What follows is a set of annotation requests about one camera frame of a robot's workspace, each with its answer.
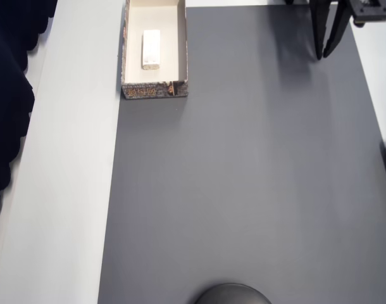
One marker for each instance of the dark blue curtain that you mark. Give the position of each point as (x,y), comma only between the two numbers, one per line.
(6,95)

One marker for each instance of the patterned cardboard box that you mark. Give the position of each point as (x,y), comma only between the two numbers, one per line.
(155,85)

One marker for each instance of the grey desk mat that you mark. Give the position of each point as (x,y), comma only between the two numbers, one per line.
(212,190)

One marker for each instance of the black round stand base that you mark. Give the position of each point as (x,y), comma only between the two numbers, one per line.
(232,294)

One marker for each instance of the white rectangular block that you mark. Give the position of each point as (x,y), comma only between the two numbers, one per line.
(151,49)

